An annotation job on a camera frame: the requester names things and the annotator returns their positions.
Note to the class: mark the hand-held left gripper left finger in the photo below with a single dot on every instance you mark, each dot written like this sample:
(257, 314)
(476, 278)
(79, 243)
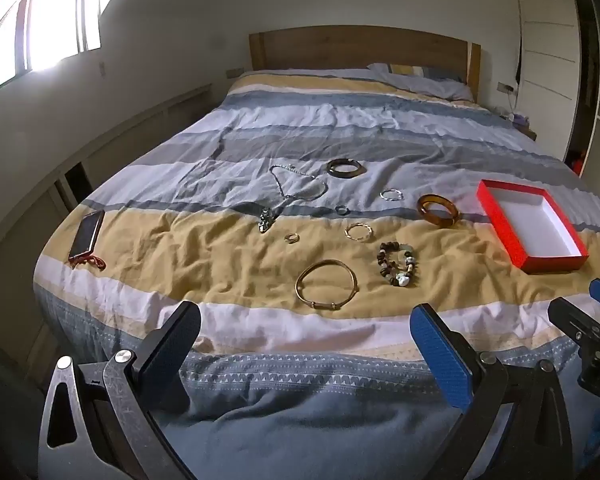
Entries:
(177, 345)

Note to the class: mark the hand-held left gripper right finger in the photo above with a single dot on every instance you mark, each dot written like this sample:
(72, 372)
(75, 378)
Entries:
(442, 360)

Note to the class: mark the red cardboard box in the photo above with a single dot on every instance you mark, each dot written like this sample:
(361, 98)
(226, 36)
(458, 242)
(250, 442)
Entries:
(535, 220)

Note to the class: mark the large gold bangle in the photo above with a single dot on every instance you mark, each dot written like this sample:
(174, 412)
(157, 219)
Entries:
(325, 305)

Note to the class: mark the silver pendant charm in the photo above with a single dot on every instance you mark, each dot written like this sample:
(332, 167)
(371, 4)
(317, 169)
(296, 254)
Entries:
(265, 220)

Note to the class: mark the amber resin bangle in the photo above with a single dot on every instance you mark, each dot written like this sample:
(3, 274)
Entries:
(421, 207)

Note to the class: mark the wooden nightstand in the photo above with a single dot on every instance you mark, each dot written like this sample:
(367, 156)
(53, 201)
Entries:
(525, 130)

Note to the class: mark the dark green bangle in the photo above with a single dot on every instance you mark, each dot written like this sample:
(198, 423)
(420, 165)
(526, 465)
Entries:
(347, 175)

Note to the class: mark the white wardrobe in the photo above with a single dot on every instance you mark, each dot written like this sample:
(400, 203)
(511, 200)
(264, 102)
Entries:
(545, 35)

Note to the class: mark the striped pillow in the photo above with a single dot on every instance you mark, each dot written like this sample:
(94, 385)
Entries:
(430, 85)

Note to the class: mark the wooden headboard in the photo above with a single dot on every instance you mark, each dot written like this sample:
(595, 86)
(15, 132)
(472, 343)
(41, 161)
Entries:
(355, 47)

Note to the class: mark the window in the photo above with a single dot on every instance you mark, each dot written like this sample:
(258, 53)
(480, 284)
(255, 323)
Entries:
(55, 10)

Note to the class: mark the wall socket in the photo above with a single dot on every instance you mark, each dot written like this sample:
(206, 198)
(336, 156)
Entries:
(505, 87)

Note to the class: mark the low beige wall cabinet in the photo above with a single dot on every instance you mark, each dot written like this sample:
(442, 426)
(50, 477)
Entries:
(30, 160)

